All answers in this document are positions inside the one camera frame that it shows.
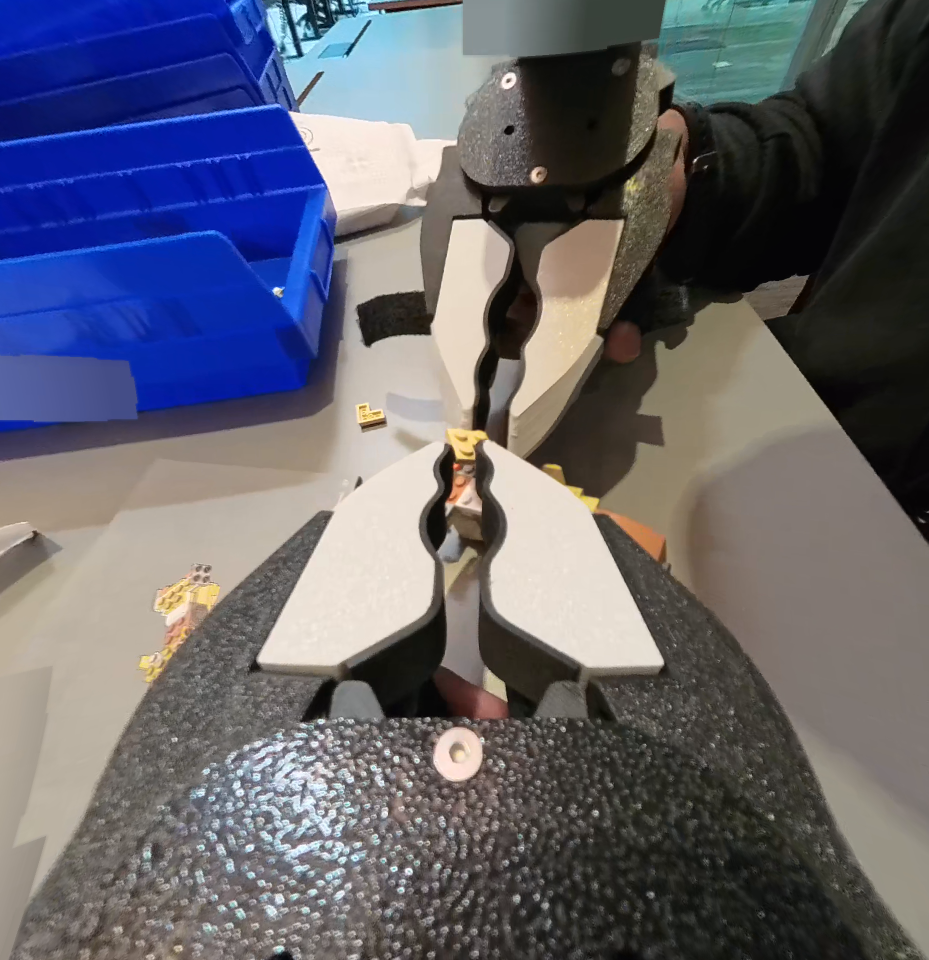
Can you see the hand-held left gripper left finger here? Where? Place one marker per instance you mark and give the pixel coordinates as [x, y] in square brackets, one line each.
[359, 577]

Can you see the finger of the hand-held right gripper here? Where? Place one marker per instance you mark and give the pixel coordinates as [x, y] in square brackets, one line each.
[577, 300]
[464, 300]

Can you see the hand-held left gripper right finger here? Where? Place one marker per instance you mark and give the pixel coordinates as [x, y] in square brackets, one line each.
[569, 577]

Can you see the brown tan brick model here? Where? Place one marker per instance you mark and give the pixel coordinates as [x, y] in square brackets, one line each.
[464, 502]

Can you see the tan square tile brick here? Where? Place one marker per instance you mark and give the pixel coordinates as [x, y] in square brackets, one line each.
[464, 442]

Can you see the tan corner plate brick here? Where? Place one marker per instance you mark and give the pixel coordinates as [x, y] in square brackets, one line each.
[369, 415]

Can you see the blue plastic bin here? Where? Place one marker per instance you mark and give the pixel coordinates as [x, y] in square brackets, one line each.
[134, 315]

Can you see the grey instruction booklet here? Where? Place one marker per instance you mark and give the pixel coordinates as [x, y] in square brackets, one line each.
[97, 637]

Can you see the stack of blue bins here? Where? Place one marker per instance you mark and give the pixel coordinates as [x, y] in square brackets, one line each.
[134, 60]

